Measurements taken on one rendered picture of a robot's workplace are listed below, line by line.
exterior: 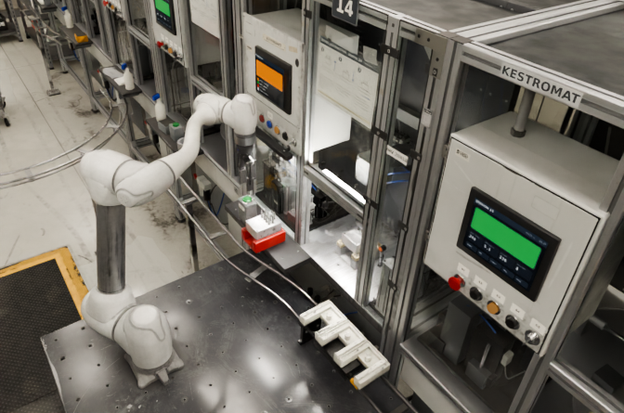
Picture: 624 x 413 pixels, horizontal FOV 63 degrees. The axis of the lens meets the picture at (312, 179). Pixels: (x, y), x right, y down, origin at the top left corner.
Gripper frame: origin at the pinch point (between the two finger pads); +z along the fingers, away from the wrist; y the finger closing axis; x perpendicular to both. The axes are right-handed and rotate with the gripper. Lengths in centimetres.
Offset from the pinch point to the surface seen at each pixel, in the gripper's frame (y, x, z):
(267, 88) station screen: -6.8, -7.3, -46.0
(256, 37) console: 5, -10, -63
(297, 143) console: -25.2, -9.5, -29.5
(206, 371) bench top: -49, 47, 44
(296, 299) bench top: -37, -3, 45
